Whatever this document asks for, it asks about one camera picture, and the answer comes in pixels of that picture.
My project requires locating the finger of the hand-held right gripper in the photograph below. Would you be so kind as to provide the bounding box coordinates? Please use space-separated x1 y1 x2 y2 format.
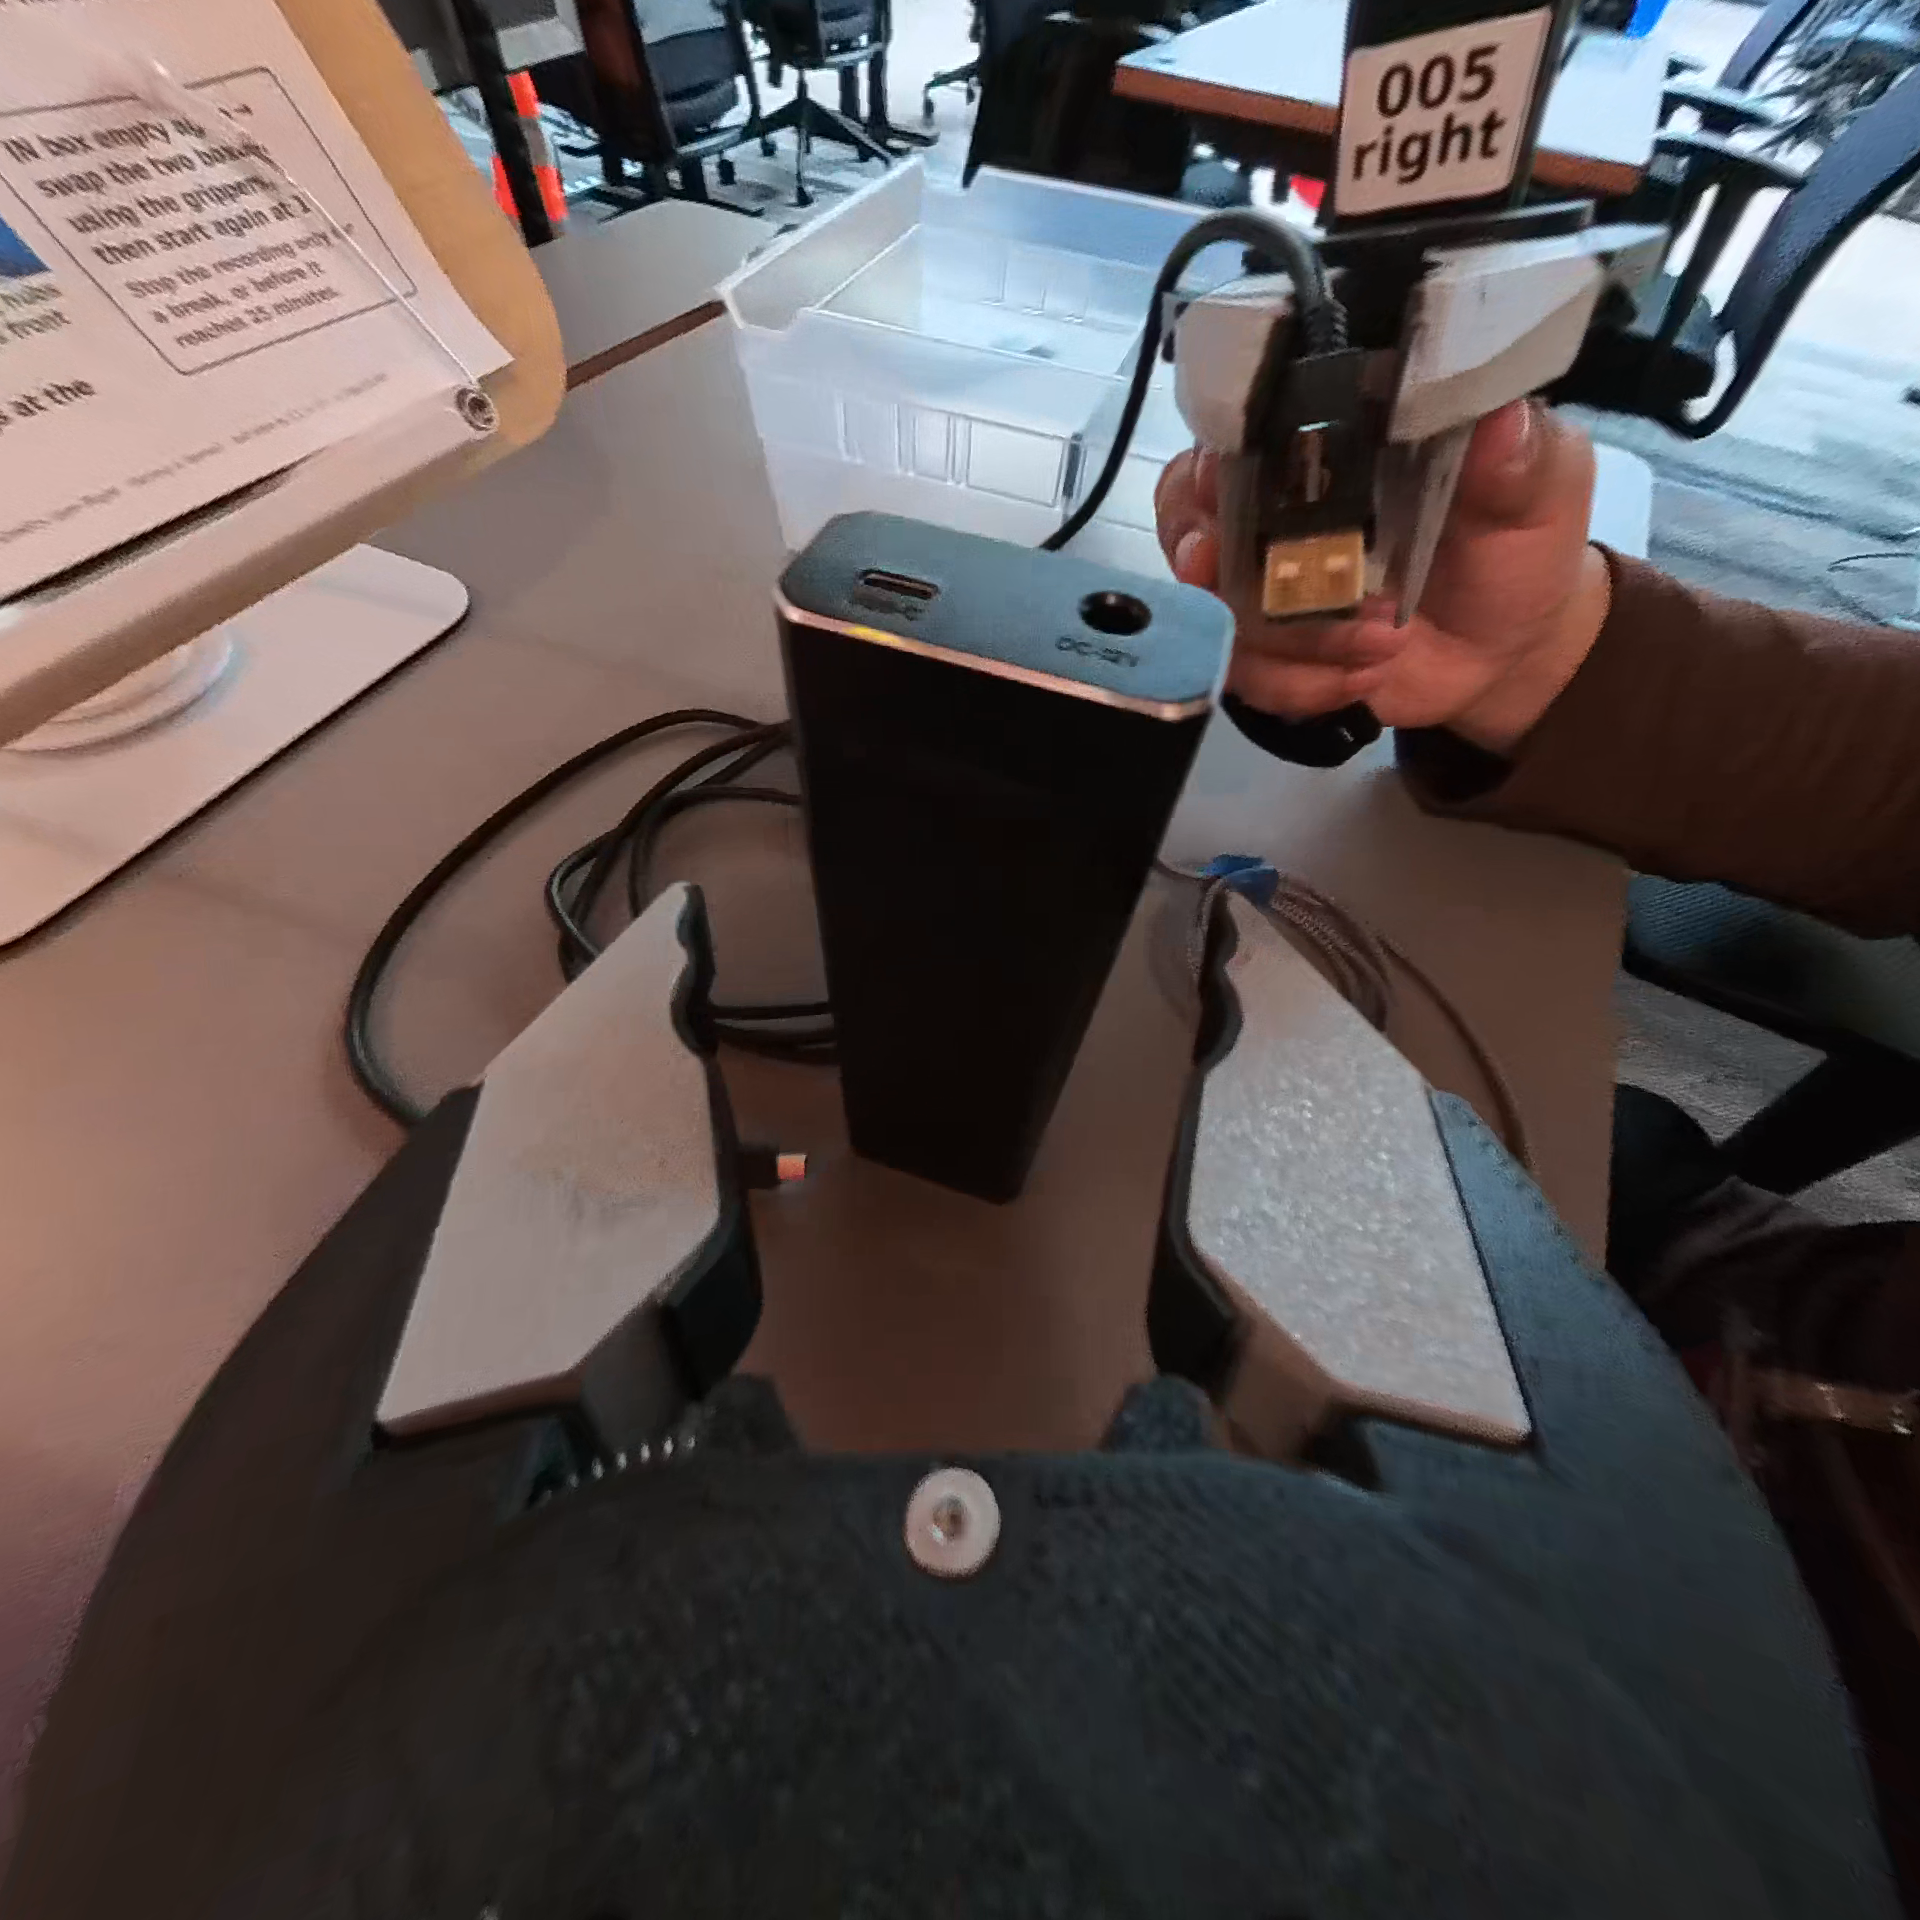
1174 283 1310 606
1386 225 1670 630

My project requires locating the white stand base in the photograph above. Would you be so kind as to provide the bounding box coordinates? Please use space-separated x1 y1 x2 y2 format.
0 542 469 950

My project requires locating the wood-edged table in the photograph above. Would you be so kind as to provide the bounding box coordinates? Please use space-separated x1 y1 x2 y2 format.
1114 0 1704 201

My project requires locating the orange striped post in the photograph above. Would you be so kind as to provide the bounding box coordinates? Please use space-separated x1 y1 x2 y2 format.
485 66 569 251

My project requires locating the person's right hand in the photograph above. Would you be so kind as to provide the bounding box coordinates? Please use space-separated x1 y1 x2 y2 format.
1154 402 1614 753

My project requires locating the printed instruction sheet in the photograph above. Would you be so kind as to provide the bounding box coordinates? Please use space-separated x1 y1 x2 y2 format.
0 0 515 602

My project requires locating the braided cable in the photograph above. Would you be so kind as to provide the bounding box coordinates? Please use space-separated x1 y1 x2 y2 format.
1184 874 1536 1181

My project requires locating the black usb cable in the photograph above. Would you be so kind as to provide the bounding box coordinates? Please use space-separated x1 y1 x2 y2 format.
1041 211 1373 630

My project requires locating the person's office chair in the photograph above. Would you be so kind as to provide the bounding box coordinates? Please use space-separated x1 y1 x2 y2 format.
1612 874 1920 1194

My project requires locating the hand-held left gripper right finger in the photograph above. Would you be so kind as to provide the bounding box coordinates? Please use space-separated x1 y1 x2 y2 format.
1146 888 1536 1471

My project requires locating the instruction sheet on stand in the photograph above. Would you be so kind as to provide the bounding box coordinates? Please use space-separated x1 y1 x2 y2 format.
0 0 569 744

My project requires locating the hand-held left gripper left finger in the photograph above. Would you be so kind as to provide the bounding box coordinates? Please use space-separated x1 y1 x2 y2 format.
374 883 764 1435

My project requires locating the clear plastic bin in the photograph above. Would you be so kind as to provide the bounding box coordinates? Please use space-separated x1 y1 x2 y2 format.
720 157 1253 550

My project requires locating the person's right forearm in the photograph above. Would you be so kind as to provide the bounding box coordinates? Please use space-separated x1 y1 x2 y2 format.
1402 547 1920 941

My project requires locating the black usb hub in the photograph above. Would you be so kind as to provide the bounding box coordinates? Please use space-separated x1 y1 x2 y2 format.
773 511 1235 1206

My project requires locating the black office chair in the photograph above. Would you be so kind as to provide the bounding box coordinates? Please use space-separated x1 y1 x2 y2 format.
592 0 770 211
745 0 943 211
1544 0 1920 445

